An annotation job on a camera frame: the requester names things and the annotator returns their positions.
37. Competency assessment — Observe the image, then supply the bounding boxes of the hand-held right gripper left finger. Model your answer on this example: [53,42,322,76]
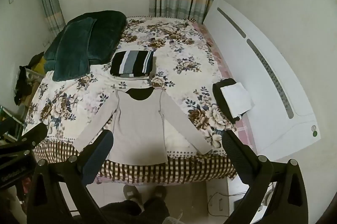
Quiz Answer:
[27,130,114,224]

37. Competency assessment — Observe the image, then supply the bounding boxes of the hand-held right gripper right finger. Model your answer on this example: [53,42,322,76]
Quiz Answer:
[222,130,309,224]

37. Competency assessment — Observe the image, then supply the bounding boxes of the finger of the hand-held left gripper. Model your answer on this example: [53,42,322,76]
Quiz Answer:
[19,122,48,149]

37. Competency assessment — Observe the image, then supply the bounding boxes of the light grey long-sleeve shirt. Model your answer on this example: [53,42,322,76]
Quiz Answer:
[72,88,213,164]

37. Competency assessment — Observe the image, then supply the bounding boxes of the black hanging clothes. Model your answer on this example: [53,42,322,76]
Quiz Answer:
[14,52,45,106]

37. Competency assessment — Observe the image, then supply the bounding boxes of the folded black striped clothes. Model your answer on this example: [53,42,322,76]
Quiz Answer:
[110,50,156,79]

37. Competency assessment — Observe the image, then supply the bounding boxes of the grey slipper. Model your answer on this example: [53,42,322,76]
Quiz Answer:
[123,184,143,207]

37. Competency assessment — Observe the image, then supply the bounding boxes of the white folded cloth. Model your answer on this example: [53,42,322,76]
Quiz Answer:
[219,82,255,119]

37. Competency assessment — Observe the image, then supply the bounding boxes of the person's dark trouser legs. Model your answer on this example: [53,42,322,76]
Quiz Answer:
[99,197,170,224]

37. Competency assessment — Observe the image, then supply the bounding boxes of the yellow bag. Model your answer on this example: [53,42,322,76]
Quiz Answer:
[36,57,48,75]

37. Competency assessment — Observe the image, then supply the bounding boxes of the white bed headboard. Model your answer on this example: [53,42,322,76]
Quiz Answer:
[203,0,322,161]

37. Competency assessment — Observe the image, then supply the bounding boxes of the pink checked mattress sheet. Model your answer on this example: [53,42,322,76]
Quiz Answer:
[188,19,257,154]

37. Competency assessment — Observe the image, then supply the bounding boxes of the dark green plush blanket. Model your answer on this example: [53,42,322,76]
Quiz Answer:
[43,11,127,82]

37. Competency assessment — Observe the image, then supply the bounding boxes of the floral bed sheet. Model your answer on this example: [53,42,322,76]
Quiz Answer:
[21,16,239,185]

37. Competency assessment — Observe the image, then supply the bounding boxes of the black floor cable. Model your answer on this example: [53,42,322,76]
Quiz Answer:
[207,192,239,217]

